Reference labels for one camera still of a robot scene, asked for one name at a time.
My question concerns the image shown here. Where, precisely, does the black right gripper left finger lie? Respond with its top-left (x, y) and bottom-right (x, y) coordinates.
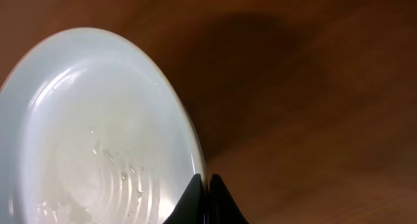
top-left (164, 174), bottom-right (205, 224)

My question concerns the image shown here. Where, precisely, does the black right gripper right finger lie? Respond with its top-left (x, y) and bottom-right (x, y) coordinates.
top-left (208, 174), bottom-right (249, 224)

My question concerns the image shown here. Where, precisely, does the light blue plate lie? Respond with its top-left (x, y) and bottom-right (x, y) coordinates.
top-left (1, 27), bottom-right (206, 223)

